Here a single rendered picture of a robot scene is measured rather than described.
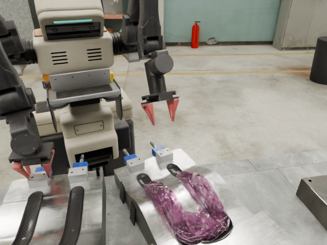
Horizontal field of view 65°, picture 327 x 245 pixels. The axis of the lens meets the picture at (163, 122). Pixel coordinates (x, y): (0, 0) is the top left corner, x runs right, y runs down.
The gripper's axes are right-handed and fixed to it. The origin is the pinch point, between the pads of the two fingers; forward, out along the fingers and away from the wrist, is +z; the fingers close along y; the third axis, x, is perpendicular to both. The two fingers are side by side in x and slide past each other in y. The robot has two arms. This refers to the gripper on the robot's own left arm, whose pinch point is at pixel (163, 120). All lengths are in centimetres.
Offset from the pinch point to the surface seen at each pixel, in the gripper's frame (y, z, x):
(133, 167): -12.4, 13.0, 0.9
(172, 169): -0.2, 16.6, -0.8
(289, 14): 422, -130, 319
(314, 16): 471, -119, 305
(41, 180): -39.0, 9.4, -0.6
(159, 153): -2.3, 11.0, 3.2
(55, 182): -35.7, 11.4, 0.9
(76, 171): -29.5, 9.3, -1.0
